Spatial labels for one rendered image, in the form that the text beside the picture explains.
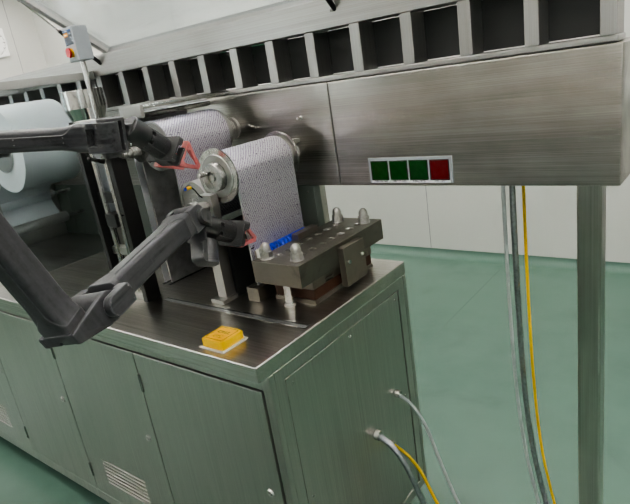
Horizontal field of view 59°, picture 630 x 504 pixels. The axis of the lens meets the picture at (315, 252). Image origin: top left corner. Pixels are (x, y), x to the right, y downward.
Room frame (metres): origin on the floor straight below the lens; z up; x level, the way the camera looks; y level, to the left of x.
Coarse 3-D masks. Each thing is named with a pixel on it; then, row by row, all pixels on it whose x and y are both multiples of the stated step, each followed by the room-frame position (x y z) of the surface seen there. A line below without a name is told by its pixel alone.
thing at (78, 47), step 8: (64, 32) 1.87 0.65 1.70; (72, 32) 1.84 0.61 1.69; (80, 32) 1.85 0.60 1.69; (64, 40) 1.88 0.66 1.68; (72, 40) 1.84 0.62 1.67; (80, 40) 1.85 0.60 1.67; (88, 40) 1.87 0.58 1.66; (72, 48) 1.85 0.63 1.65; (80, 48) 1.84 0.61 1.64; (88, 48) 1.86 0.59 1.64; (72, 56) 1.86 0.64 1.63; (80, 56) 1.84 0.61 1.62; (88, 56) 1.86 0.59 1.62
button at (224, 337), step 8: (224, 328) 1.24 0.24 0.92; (232, 328) 1.24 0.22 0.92; (208, 336) 1.21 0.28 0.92; (216, 336) 1.21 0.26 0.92; (224, 336) 1.20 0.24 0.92; (232, 336) 1.20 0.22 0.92; (240, 336) 1.21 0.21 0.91; (208, 344) 1.20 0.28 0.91; (216, 344) 1.18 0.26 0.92; (224, 344) 1.17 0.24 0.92; (232, 344) 1.19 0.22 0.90
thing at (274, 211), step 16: (256, 192) 1.51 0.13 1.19; (272, 192) 1.56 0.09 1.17; (288, 192) 1.61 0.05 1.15; (256, 208) 1.50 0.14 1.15; (272, 208) 1.55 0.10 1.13; (288, 208) 1.60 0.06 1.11; (256, 224) 1.49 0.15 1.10; (272, 224) 1.54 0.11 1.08; (288, 224) 1.59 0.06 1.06; (256, 240) 1.48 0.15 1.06; (272, 240) 1.53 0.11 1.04
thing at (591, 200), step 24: (600, 192) 1.34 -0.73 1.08; (600, 216) 1.34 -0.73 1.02; (600, 240) 1.34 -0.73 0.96; (600, 264) 1.34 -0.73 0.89; (600, 288) 1.34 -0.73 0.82; (600, 312) 1.34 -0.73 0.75; (600, 336) 1.34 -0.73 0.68; (600, 360) 1.35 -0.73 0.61; (600, 384) 1.35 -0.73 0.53; (600, 408) 1.35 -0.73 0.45; (600, 432) 1.35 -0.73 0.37; (600, 456) 1.35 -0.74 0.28; (600, 480) 1.35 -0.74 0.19
